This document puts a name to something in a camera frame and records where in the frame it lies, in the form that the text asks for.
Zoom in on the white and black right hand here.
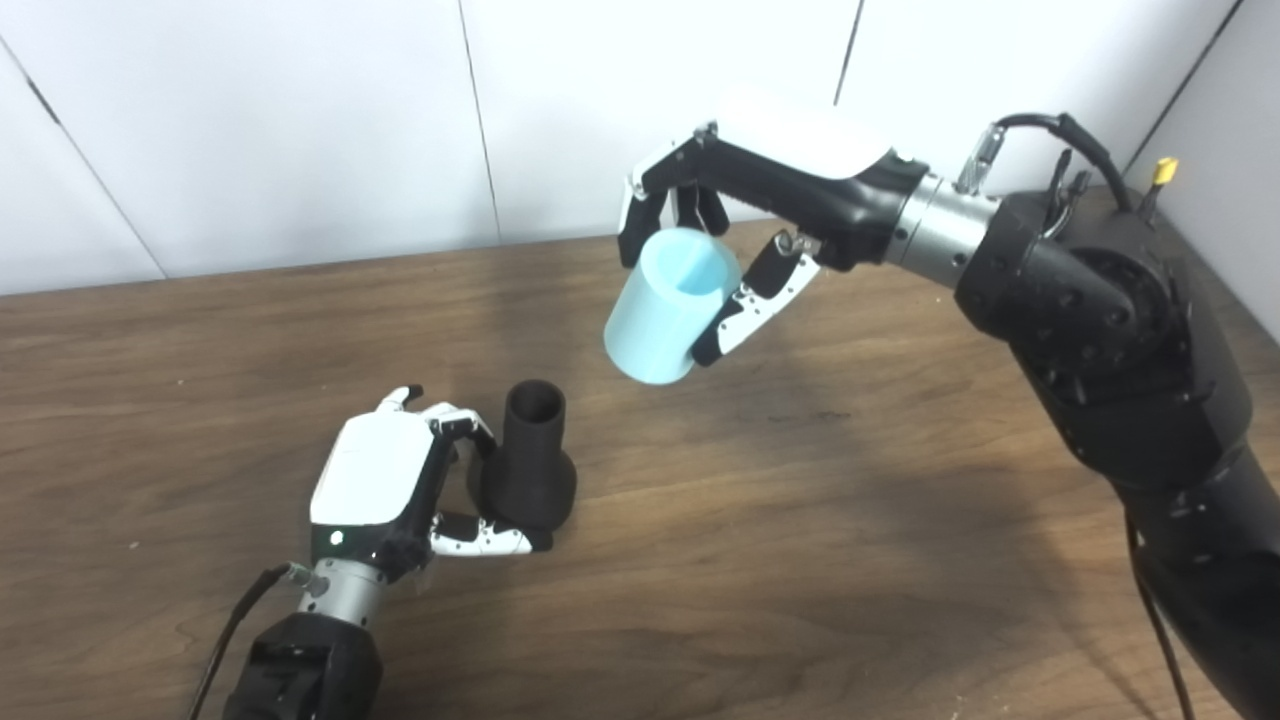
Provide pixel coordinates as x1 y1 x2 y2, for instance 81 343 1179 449
616 90 931 369

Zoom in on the white and black left hand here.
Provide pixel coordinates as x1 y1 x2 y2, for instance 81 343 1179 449
308 384 554 586

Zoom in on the black flared nozzle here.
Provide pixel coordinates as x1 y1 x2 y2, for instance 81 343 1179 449
467 379 578 531

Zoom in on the light-blue hose piece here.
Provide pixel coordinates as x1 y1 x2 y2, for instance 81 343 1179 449
603 227 743 386

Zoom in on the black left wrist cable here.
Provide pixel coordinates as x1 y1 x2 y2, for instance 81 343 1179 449
185 562 313 720

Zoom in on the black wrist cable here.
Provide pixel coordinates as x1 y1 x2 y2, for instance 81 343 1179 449
955 112 1197 720
185 562 313 720

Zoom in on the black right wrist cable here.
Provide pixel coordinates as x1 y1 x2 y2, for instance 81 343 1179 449
955 112 1197 720

